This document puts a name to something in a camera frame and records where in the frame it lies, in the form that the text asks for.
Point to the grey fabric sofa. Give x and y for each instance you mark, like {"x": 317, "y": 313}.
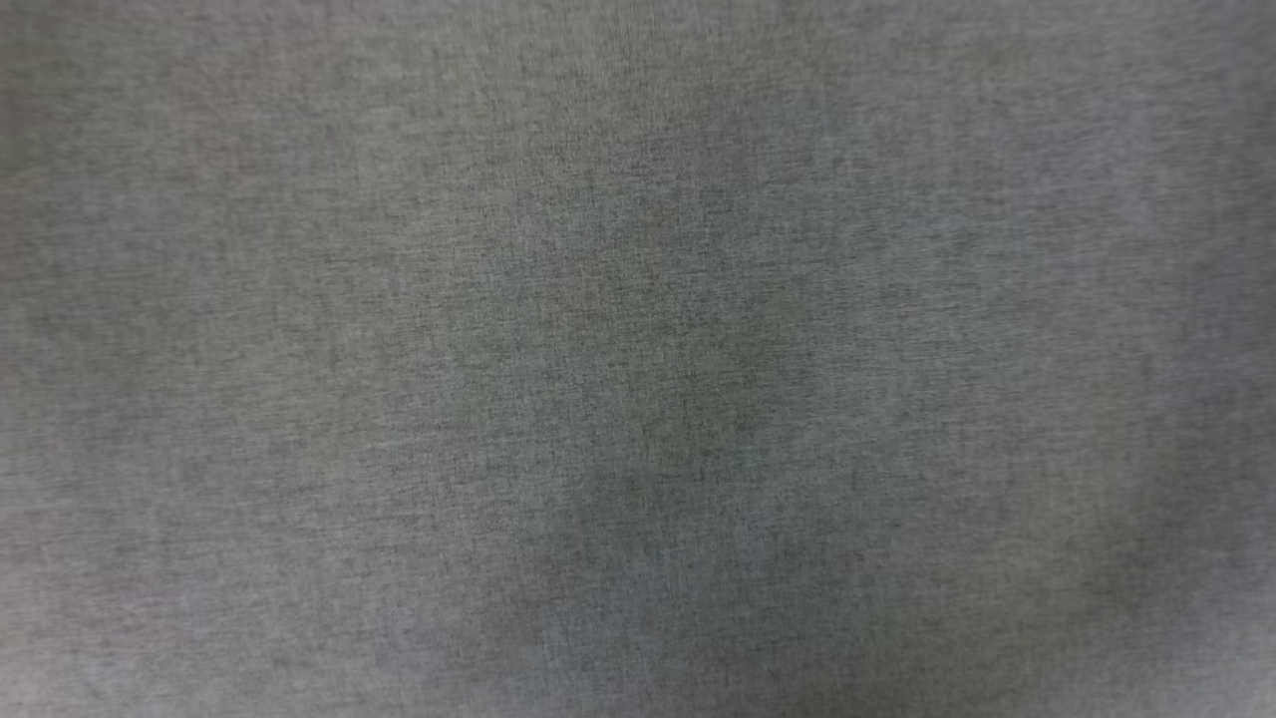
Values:
{"x": 638, "y": 359}

